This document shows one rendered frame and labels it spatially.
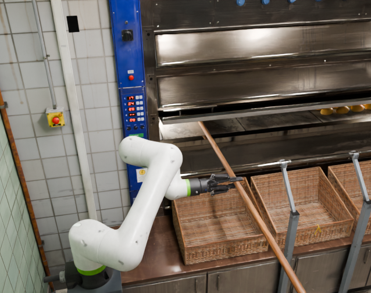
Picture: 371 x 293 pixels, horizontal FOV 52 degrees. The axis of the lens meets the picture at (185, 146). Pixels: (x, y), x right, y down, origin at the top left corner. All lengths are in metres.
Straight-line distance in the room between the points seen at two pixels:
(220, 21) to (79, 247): 1.48
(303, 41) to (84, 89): 1.36
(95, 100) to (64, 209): 0.83
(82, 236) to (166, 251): 1.19
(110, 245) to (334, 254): 1.78
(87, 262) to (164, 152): 0.50
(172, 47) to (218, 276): 1.43
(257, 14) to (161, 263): 1.62
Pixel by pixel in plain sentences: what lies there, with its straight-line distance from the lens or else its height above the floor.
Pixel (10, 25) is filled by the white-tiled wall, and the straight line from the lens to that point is 2.24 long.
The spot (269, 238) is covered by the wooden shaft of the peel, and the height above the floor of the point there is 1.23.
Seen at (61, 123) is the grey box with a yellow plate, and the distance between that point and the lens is 2.31.
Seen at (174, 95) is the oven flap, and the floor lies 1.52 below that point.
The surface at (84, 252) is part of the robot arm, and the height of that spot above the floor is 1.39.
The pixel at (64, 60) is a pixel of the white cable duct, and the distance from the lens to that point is 2.23.
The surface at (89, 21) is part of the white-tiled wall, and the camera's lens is 2.19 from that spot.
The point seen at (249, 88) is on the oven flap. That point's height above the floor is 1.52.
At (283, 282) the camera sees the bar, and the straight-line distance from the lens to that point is 2.71.
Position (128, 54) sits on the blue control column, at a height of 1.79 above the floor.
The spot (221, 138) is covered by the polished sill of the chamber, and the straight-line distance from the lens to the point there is 2.56.
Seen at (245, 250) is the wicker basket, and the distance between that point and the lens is 2.53.
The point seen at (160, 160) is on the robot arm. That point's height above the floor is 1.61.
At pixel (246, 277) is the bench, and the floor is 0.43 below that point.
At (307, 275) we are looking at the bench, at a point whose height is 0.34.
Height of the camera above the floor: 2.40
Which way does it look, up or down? 30 degrees down
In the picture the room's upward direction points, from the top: 1 degrees counter-clockwise
